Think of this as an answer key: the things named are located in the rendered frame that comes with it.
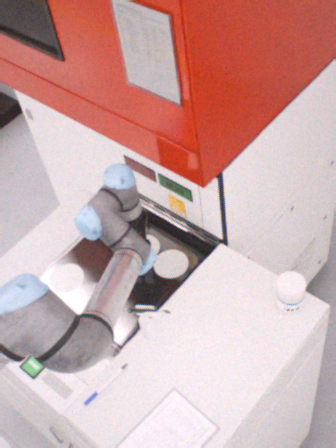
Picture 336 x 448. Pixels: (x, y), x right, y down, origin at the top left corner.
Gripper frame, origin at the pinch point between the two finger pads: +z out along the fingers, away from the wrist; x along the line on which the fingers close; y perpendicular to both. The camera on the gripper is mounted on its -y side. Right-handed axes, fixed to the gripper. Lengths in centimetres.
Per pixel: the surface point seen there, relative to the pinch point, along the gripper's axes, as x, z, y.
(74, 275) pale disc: 18.8, 1.3, -3.9
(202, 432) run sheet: -22, -5, -50
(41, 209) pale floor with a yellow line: 80, 91, 98
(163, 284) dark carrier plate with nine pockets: -7.6, 1.3, -6.4
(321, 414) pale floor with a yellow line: -58, 91, -6
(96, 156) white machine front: 15.3, -13.0, 30.2
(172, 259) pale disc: -9.3, 1.3, 2.2
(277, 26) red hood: -38, -59, 25
